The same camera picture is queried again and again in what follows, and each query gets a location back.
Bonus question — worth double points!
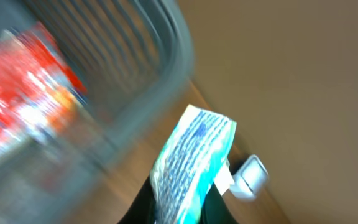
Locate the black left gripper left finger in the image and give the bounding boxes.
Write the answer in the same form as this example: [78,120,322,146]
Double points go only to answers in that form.
[118,177,156,224]

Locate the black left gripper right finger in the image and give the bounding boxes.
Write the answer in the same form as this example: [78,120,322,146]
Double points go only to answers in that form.
[200,184,238,224]

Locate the teal tissue pack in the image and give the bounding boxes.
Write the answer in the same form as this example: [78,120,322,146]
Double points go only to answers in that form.
[150,105,237,223]

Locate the red snack packet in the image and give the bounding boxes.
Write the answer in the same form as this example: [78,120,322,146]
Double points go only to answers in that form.
[0,22,86,161]

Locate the white barcode scanner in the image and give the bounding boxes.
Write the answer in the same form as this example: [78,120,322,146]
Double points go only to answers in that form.
[229,154,269,202]

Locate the grey plastic mesh basket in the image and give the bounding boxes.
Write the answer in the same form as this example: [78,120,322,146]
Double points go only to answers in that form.
[0,0,194,223]

